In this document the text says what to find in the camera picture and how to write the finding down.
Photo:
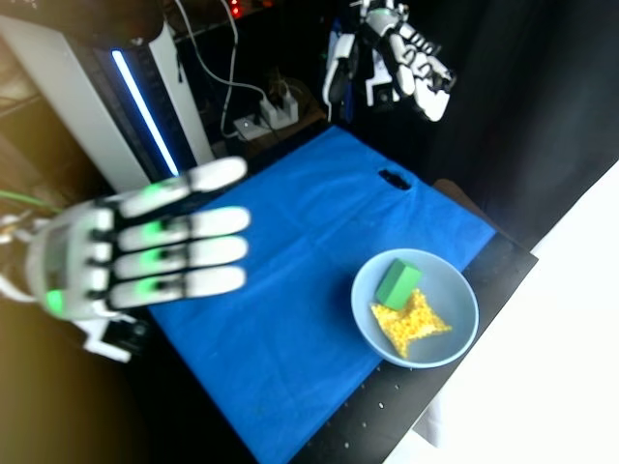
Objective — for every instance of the white power adapter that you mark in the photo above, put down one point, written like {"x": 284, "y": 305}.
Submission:
{"x": 249, "y": 126}

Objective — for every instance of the green block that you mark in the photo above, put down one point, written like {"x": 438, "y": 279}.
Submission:
{"x": 396, "y": 285}

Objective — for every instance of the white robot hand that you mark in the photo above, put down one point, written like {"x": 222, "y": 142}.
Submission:
{"x": 416, "y": 72}
{"x": 67, "y": 256}

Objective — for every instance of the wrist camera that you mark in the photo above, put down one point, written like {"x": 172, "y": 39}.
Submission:
{"x": 379, "y": 94}
{"x": 116, "y": 338}

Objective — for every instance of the blue cloth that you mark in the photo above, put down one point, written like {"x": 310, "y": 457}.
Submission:
{"x": 300, "y": 241}

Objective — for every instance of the white tower with blue light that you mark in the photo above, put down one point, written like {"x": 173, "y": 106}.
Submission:
{"x": 63, "y": 106}

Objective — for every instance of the black curtain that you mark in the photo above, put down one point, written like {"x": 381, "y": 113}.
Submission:
{"x": 532, "y": 96}

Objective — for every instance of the white power strip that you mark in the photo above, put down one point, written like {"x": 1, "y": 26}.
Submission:
{"x": 278, "y": 111}

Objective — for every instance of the light blue bowl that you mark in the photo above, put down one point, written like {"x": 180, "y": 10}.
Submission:
{"x": 459, "y": 309}

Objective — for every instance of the bag of yellow beads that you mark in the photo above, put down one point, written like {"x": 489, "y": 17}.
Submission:
{"x": 411, "y": 326}

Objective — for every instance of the brown board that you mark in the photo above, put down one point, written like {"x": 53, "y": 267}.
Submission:
{"x": 464, "y": 198}

